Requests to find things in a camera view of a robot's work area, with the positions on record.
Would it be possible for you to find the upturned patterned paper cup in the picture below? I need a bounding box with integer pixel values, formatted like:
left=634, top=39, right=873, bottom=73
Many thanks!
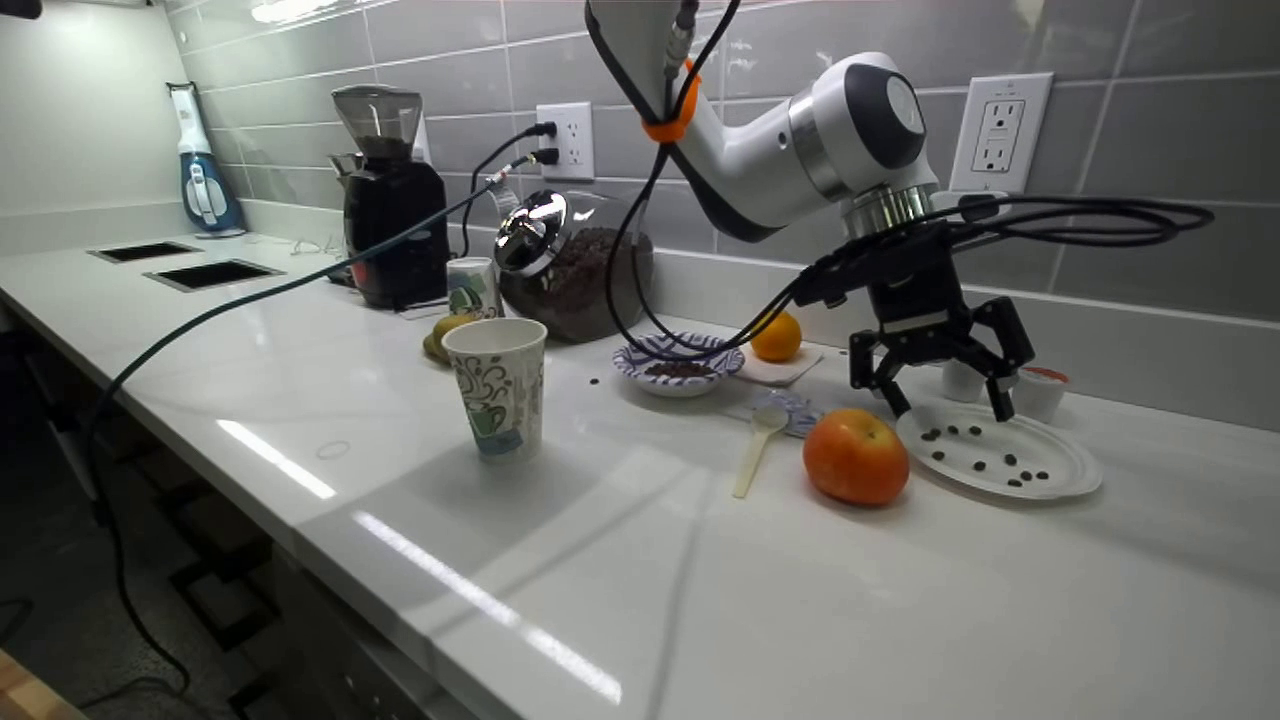
left=444, top=251, right=509, bottom=325

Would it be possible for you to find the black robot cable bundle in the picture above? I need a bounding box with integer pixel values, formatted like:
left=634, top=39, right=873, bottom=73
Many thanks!
left=601, top=0, right=1222, bottom=367

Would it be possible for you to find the red yellow apple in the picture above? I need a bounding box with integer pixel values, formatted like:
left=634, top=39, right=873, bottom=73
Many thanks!
left=800, top=404, right=916, bottom=513

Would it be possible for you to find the glass coffee bean jar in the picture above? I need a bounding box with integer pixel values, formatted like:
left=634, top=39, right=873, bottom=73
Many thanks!
left=494, top=189, right=662, bottom=347

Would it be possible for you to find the blue patterned paper bowl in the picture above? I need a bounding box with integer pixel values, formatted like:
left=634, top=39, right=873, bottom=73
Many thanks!
left=614, top=327, right=747, bottom=404

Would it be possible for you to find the white paper plate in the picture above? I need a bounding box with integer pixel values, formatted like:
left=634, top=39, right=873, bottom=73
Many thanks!
left=898, top=399, right=1108, bottom=509

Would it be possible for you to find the orange cable strap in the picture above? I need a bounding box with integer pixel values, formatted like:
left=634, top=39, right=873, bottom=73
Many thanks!
left=640, top=65, right=710, bottom=148

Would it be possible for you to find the coffee bean pile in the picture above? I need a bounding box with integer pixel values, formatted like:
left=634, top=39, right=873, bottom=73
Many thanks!
left=638, top=347, right=719, bottom=379

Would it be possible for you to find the green yellow pear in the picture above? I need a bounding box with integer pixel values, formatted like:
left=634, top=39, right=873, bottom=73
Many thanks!
left=420, top=312, right=480, bottom=372

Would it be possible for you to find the thick power cable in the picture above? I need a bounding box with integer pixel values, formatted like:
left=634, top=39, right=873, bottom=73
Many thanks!
left=75, top=137, right=559, bottom=697

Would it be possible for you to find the blue spray bottle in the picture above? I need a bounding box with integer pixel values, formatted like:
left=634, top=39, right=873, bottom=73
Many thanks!
left=166, top=80, right=253, bottom=238

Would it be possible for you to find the black coffee grinder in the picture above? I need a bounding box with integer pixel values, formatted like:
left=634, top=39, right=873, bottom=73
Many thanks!
left=333, top=84, right=451, bottom=312

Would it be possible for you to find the cream plastic spoon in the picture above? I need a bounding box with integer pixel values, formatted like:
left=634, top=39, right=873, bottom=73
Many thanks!
left=729, top=404, right=791, bottom=505

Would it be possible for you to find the white wall outlet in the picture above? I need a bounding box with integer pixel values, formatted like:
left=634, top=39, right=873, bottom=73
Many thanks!
left=534, top=99, right=601, bottom=182
left=946, top=67, right=1058, bottom=202

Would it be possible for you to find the blue white sugar packet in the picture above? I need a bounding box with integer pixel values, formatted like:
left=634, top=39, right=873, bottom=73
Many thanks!
left=758, top=384, right=858, bottom=444

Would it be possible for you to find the thin black power cable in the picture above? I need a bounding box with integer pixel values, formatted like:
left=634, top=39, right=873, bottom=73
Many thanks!
left=455, top=121, right=559, bottom=260

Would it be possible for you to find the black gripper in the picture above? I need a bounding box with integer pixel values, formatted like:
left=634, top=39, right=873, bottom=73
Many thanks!
left=844, top=232, right=1040, bottom=426

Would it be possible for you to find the orange fruit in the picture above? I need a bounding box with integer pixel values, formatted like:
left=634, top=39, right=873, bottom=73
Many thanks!
left=747, top=307, right=807, bottom=367

